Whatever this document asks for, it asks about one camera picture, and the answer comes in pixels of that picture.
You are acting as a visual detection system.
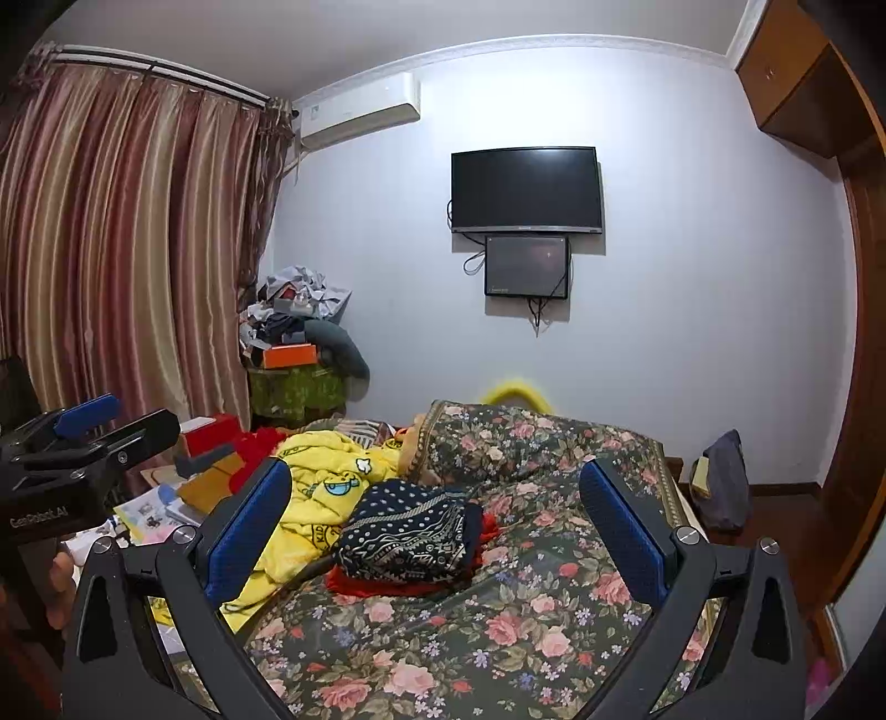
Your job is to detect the red garment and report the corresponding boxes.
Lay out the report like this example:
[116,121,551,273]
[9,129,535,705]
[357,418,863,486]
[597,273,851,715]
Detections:
[237,424,503,600]

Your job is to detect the orange box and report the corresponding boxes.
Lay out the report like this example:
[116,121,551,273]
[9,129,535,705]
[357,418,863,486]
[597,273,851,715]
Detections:
[261,343,318,371]

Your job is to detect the person's left hand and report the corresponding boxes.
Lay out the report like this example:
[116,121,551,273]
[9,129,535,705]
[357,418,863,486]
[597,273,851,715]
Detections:
[0,549,79,632]

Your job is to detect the yellow cartoon garment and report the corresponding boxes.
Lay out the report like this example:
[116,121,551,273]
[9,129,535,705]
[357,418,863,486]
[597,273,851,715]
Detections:
[176,419,401,631]

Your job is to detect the small black wall monitor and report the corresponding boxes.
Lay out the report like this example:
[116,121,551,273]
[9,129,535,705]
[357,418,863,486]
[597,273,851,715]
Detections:
[483,235,571,300]

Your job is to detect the striped pink curtain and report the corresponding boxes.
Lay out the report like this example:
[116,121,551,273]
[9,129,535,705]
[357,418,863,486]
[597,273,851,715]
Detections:
[2,47,296,420]

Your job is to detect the white air conditioner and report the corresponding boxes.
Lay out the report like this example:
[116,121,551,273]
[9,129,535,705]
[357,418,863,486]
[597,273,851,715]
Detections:
[297,72,420,153]

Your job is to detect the navy patterned knit sweater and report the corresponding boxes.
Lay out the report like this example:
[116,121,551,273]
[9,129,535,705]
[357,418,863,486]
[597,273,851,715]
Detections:
[333,479,483,585]

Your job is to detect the dark blue bag on floor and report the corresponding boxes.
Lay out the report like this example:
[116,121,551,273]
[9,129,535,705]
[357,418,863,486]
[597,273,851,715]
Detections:
[689,429,751,534]

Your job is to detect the grey pillow on pile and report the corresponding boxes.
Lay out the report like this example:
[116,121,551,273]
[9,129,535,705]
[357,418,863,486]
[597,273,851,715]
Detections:
[305,320,371,381]

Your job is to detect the pink croc shoe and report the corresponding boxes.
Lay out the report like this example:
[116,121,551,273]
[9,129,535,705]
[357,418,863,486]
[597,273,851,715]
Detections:
[805,657,832,716]

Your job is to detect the wall mounted black television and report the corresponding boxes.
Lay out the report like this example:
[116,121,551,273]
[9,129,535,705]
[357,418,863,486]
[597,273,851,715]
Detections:
[451,146,604,234]

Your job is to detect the floral bedspread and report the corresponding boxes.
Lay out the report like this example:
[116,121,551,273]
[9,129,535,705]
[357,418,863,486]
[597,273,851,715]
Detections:
[234,400,691,718]

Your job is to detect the wooden wardrobe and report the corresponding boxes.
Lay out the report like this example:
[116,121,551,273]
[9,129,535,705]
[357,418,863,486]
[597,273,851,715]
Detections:
[734,2,884,609]

